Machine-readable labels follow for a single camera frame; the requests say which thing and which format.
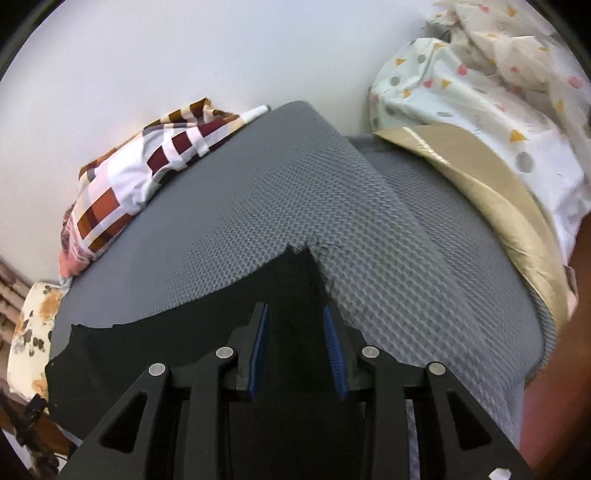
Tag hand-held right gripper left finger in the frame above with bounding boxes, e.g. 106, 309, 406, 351
58, 302, 271, 480

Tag black pants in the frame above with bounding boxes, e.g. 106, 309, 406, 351
45, 244, 365, 480

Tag beige floral curtain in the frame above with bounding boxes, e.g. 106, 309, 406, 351
0, 258, 33, 324

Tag beige satin cloth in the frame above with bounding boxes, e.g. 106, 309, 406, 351
374, 122, 578, 328

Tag grey textured bed cover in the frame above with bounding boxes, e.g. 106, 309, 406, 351
48, 100, 555, 462

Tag brown wooden furniture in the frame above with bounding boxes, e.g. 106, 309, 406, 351
18, 406, 77, 457

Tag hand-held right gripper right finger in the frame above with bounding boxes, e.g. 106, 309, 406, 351
322, 304, 539, 480

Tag white polka dot blanket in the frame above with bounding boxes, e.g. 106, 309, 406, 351
368, 0, 591, 268

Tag checkered orange white pillow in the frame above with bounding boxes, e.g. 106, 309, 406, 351
59, 98, 271, 278

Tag floral cream mattress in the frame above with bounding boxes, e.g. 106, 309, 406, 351
7, 281, 70, 402

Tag reddish brown surface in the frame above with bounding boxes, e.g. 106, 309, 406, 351
519, 231, 591, 472

